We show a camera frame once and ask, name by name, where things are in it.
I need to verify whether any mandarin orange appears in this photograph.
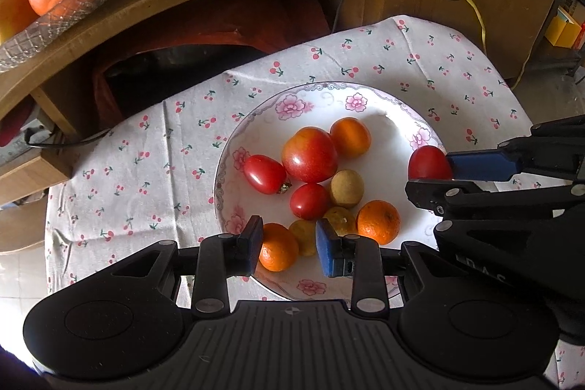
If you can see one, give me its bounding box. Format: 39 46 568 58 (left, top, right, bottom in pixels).
356 200 401 246
329 117 372 159

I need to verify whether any red cherry tomato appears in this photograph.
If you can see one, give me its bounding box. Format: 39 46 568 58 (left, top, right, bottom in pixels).
243 154 291 195
408 145 453 180
290 183 332 221

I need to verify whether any large orange-red tomato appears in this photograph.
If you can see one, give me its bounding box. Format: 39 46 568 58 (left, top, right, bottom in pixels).
282 127 338 183

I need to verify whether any yellow box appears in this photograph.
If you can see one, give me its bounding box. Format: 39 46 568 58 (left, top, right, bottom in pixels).
544 10 581 49

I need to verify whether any wooden tv stand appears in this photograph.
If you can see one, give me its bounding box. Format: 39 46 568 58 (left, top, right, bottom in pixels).
0 0 556 254

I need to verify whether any small orange tomato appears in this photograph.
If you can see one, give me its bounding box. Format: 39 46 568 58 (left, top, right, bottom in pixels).
259 223 299 272

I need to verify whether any yellow apple in dish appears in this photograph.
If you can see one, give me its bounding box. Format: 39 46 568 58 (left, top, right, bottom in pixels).
0 0 39 43

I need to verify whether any pale longan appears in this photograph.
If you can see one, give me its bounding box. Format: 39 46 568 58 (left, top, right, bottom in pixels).
329 169 365 208

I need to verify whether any cherry print tablecloth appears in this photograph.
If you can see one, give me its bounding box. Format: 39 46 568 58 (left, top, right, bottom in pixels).
44 15 585 390

